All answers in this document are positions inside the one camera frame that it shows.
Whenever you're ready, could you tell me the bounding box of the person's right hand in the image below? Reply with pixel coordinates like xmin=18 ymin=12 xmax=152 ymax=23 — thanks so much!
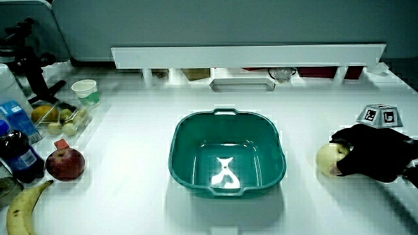
xmin=329 ymin=104 xmax=418 ymax=183

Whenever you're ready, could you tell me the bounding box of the yellow-green apple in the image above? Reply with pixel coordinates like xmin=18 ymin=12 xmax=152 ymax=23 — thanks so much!
xmin=315 ymin=142 xmax=352 ymax=178

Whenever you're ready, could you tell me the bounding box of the white desk shelf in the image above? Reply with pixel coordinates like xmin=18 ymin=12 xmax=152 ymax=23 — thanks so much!
xmin=110 ymin=44 xmax=387 ymax=87

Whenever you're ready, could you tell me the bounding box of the white desk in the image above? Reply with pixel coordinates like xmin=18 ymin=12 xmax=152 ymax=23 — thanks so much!
xmin=0 ymin=61 xmax=418 ymax=235

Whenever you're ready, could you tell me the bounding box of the dark red box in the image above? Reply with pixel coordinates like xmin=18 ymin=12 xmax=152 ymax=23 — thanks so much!
xmin=297 ymin=66 xmax=364 ymax=80

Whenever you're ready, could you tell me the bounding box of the clear glass jar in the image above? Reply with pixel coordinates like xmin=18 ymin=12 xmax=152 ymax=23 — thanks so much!
xmin=268 ymin=67 xmax=297 ymax=83

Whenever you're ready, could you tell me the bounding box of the green plastic basin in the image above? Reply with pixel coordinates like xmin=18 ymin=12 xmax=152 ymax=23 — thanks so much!
xmin=168 ymin=108 xmax=287 ymax=198

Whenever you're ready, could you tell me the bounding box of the brown cardboard box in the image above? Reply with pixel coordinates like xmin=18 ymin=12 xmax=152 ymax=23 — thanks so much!
xmin=181 ymin=68 xmax=211 ymax=82

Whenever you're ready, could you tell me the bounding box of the large grey partition panel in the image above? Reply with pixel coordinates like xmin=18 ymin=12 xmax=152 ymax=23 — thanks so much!
xmin=51 ymin=0 xmax=418 ymax=63

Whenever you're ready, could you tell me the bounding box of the clear plastic fruit box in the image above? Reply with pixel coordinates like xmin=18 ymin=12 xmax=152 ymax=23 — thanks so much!
xmin=31 ymin=99 xmax=93 ymax=138

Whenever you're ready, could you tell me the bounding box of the white green paper cup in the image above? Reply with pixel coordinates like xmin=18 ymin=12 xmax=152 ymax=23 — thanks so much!
xmin=71 ymin=79 xmax=101 ymax=107

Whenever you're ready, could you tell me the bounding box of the red apple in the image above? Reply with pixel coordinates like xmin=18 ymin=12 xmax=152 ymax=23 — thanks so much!
xmin=44 ymin=147 xmax=86 ymax=182

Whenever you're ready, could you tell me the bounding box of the small red tag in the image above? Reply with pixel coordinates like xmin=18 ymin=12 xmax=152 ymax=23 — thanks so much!
xmin=54 ymin=138 xmax=71 ymax=150

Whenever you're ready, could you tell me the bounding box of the orange mango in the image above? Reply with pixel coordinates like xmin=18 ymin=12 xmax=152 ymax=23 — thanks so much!
xmin=31 ymin=104 xmax=60 ymax=124

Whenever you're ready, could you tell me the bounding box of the dark cola bottle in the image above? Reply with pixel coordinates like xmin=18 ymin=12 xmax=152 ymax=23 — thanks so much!
xmin=0 ymin=119 xmax=46 ymax=184

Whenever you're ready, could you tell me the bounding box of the blue drink carton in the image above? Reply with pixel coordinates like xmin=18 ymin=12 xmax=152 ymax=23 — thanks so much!
xmin=0 ymin=100 xmax=43 ymax=145

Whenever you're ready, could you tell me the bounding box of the yellow banana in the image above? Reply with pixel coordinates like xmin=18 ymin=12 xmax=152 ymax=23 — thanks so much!
xmin=6 ymin=180 xmax=54 ymax=235

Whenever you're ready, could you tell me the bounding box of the grey metal bowl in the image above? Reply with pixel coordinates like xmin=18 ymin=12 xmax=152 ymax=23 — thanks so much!
xmin=0 ymin=176 xmax=24 ymax=208

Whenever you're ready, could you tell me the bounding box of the small grey partition panel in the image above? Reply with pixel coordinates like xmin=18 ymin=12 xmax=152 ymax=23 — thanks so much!
xmin=0 ymin=0 xmax=71 ymax=63

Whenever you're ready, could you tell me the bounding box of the white rectangular cable grommet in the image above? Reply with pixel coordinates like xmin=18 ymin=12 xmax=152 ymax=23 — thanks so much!
xmin=209 ymin=78 xmax=276 ymax=93

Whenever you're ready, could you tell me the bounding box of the black camera tripod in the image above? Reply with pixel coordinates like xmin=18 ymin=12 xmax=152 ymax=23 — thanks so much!
xmin=0 ymin=18 xmax=67 ymax=105

